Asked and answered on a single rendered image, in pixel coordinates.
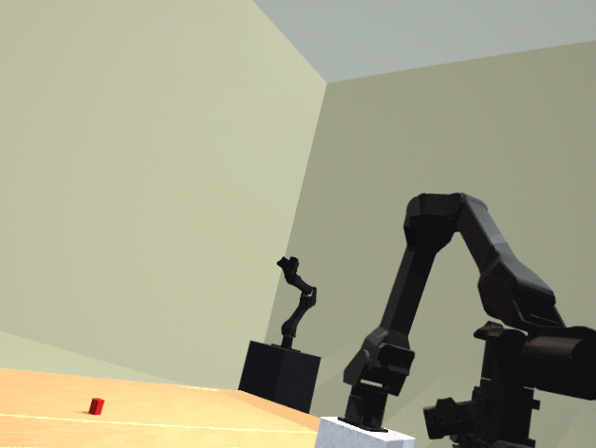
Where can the small red block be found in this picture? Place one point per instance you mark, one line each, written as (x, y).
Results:
(96, 406)

